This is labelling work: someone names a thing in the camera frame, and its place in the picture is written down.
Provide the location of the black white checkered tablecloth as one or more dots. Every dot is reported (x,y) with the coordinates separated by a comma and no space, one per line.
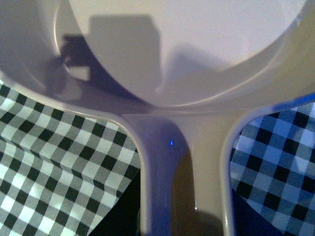
(60,174)

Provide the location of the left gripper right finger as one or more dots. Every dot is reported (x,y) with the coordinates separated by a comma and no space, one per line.
(248,221)

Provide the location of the white plastic dustpan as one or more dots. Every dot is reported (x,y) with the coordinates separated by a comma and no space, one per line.
(182,77)

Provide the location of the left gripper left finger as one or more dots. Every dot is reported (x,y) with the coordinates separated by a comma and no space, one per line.
(124,218)

